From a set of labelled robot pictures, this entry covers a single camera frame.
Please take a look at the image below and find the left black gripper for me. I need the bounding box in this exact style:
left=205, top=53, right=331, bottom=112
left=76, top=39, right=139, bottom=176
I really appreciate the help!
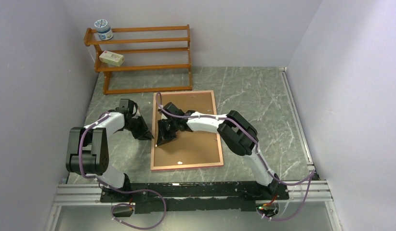
left=124, top=115, right=154, bottom=141

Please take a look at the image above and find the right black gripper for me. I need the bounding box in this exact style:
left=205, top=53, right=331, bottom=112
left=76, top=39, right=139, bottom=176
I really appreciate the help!
left=157, top=119, right=179, bottom=146

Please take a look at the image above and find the brown cardboard backing board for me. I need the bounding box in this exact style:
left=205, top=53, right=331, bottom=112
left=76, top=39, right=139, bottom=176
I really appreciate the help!
left=153, top=93, right=222, bottom=167

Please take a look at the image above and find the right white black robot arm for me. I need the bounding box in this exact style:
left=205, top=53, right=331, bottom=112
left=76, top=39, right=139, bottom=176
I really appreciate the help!
left=156, top=103, right=278, bottom=200

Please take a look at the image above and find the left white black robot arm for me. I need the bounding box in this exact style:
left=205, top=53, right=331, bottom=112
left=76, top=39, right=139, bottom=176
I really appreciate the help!
left=66, top=99, right=154, bottom=202

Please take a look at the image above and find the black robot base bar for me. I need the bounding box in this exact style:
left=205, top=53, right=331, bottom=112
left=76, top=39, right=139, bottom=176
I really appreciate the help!
left=100, top=181, right=289, bottom=214

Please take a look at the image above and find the small white carton box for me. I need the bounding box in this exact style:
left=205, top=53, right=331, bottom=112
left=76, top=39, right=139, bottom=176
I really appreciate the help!
left=99, top=51, right=124, bottom=66

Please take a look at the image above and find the wooden three-tier shelf rack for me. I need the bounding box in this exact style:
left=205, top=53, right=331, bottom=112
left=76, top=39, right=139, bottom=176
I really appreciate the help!
left=83, top=25, right=193, bottom=95

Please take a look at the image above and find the white blue-lidded jar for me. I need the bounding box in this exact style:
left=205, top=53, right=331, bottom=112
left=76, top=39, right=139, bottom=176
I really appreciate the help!
left=94, top=19, right=114, bottom=41

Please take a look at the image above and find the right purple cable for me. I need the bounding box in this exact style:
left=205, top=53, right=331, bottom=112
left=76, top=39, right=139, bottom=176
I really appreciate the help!
left=155, top=91, right=316, bottom=222

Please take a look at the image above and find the aluminium rail frame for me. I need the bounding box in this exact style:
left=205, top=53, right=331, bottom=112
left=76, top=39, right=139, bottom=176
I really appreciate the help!
left=56, top=67, right=341, bottom=231

